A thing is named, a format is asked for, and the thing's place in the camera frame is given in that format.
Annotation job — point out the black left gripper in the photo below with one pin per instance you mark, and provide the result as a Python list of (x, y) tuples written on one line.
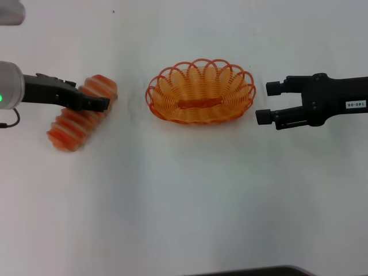
[(49, 92)]

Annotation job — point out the orange sliced bread loaf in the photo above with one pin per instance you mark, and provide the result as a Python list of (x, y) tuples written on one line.
[(72, 126)]

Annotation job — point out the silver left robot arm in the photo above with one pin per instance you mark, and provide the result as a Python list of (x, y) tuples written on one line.
[(10, 86)]

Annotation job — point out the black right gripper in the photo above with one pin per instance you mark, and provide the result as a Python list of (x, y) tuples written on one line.
[(333, 97)]

